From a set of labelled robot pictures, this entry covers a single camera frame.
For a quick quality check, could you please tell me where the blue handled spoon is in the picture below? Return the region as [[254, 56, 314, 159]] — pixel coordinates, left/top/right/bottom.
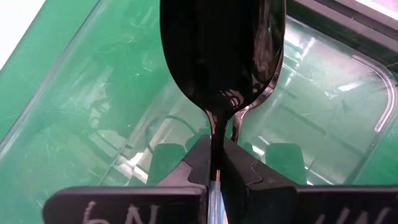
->
[[159, 0, 285, 224]]

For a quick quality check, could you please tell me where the clear plastic bin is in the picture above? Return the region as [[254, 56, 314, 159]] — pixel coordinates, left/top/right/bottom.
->
[[0, 0, 398, 224]]

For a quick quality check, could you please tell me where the green table mat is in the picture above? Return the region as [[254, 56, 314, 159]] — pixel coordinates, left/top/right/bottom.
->
[[0, 0, 398, 224]]

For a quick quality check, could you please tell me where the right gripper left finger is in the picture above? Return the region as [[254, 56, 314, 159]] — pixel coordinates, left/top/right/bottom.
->
[[43, 134, 214, 224]]

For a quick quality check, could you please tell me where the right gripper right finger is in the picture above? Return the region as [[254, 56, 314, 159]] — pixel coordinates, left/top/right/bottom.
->
[[221, 138, 398, 224]]

